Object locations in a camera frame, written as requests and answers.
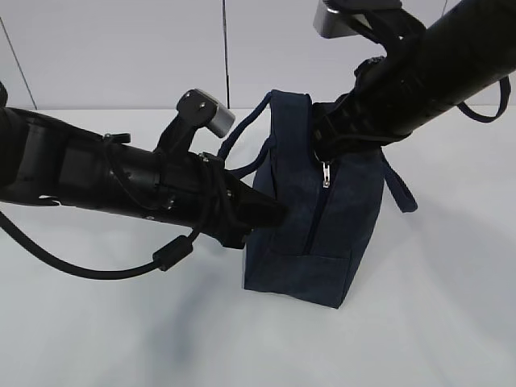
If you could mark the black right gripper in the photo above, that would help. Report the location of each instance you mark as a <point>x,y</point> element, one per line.
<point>341,127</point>

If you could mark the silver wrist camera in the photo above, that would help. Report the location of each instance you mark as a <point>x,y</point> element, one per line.
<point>196,109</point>
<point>381,21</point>

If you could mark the navy blue lunch bag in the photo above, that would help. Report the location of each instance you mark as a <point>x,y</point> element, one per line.
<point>332,206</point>

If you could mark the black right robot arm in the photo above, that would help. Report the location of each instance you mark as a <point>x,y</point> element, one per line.
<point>424,72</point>

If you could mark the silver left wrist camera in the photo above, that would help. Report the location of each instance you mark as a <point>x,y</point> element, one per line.
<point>196,109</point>

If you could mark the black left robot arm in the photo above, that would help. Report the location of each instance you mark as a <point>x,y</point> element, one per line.
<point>48,162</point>

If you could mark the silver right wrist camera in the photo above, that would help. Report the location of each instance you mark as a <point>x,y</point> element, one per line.
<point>381,21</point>

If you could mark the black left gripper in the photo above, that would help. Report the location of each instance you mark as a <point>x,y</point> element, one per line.
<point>233,208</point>

